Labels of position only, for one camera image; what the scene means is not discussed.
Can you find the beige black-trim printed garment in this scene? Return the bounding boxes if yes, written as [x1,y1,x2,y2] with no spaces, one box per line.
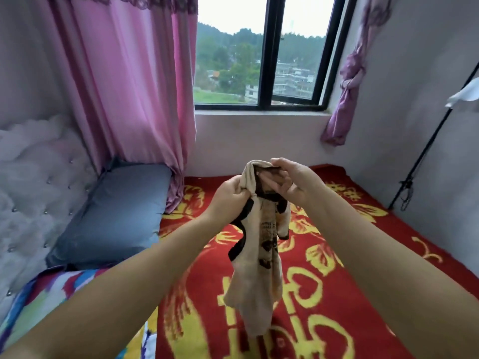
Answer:
[223,159,291,337]

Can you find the grey pillow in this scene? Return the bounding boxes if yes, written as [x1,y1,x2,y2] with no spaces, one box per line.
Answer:
[45,162,175,270]

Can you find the wide pink curtain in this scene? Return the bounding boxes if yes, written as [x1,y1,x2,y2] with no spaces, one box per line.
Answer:
[33,0,200,214]

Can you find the white bed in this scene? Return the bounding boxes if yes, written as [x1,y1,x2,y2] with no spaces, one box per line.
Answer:
[0,114,479,359]

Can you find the person's left hand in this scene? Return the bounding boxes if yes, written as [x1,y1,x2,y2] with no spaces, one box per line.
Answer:
[201,174,254,230]

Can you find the white tufted headboard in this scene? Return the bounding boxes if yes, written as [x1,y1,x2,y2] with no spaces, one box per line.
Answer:
[0,114,98,322]

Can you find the black framed window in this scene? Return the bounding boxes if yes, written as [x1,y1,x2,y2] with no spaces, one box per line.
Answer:
[193,0,359,113]

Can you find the tied pink curtain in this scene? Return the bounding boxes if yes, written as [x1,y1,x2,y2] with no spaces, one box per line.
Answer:
[320,0,394,148]

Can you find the person's left forearm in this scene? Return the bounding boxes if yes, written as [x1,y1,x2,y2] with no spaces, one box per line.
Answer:
[0,211,226,359]

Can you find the red bedsheet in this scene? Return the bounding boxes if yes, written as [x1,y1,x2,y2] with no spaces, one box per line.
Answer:
[156,164,479,359]

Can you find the person's right hand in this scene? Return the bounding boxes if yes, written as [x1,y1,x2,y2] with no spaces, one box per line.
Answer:
[256,157,329,210]

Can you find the colourful patterned pillow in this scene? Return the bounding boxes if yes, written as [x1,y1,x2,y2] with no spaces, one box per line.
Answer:
[0,265,160,359]

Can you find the person's right forearm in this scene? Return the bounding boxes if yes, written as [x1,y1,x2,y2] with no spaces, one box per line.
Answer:
[308,189,479,359]

